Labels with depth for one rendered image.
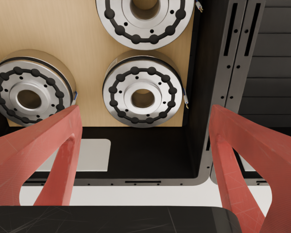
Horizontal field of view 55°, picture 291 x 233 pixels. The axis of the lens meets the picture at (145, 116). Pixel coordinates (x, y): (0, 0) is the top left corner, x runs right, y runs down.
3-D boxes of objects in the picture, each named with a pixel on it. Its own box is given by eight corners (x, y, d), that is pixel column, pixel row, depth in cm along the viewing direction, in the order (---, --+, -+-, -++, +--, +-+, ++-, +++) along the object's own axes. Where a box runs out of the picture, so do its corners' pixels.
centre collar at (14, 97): (51, 114, 37) (50, 118, 37) (13, 111, 37) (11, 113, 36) (48, 82, 34) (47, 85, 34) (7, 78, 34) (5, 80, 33)
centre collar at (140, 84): (160, 112, 37) (161, 115, 37) (124, 112, 37) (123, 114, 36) (163, 80, 34) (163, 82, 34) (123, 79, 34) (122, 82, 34)
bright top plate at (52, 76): (72, 129, 39) (71, 132, 39) (-3, 122, 38) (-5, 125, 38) (70, 64, 33) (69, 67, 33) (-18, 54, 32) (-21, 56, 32)
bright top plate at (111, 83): (178, 125, 39) (178, 128, 39) (106, 125, 39) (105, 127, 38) (186, 59, 33) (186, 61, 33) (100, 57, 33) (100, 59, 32)
